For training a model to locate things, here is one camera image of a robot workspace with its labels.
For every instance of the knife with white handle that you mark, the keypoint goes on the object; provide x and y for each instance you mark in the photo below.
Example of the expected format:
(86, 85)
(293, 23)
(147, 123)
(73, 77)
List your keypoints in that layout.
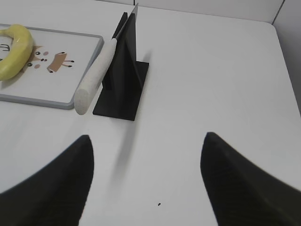
(92, 80)

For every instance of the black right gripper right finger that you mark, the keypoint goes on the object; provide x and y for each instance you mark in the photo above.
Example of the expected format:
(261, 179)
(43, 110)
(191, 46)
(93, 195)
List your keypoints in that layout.
(241, 193)

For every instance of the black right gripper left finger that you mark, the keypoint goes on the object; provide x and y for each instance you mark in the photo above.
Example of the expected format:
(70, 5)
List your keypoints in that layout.
(55, 195)

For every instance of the white grey-rimmed cutting board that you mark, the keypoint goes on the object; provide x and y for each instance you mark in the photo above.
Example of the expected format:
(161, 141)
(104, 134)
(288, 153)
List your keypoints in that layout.
(59, 61)

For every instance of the black knife stand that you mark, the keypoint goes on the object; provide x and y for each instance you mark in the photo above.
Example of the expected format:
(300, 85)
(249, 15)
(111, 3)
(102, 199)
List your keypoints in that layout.
(124, 80)

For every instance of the yellow plastic banana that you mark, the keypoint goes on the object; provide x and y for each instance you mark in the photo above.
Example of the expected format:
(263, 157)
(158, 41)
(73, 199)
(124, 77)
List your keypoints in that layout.
(19, 53)

